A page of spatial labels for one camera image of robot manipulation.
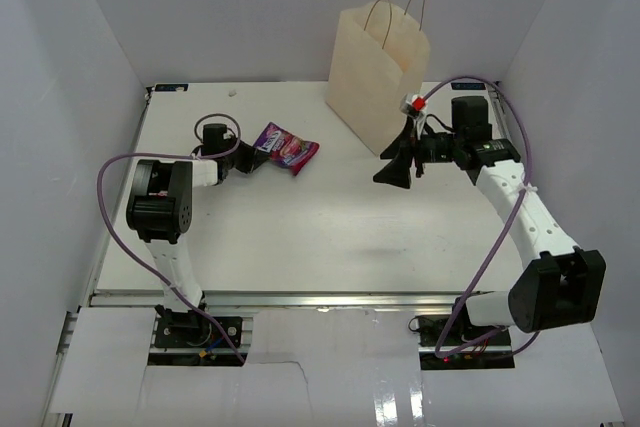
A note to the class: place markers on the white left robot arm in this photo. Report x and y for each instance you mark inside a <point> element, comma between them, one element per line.
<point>160,210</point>

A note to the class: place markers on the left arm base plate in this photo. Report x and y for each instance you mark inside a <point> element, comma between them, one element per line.
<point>200,334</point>

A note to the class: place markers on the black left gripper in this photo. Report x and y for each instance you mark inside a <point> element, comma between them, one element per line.
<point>254,157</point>

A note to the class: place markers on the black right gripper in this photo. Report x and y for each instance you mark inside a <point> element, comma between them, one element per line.
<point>397,172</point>

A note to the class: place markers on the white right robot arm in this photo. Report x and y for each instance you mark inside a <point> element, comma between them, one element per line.
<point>561,283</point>

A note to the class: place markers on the purple Fox's candy bag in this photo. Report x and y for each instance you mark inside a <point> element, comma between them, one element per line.
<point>285,149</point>

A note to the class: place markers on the beige paper bag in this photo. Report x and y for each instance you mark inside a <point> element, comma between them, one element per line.
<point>380,56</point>

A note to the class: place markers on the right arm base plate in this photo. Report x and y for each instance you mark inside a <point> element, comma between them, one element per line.
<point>491,353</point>

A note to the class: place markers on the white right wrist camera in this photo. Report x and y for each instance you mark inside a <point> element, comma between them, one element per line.
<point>414,106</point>

